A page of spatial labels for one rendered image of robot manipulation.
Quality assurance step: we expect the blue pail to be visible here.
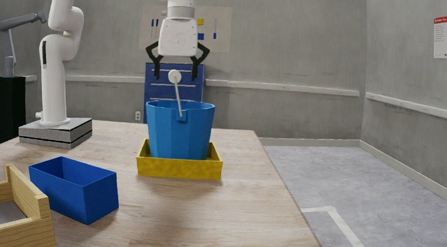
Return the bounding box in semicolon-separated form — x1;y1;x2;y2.
146;70;215;160

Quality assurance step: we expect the yellow rectangular tray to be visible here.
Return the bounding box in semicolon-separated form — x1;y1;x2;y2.
136;139;223;179

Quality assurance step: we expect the blue open-top box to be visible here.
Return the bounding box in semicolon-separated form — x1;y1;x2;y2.
29;156;119;225

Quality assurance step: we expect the light wooden crate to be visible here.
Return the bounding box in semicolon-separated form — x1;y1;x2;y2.
0;163;57;247

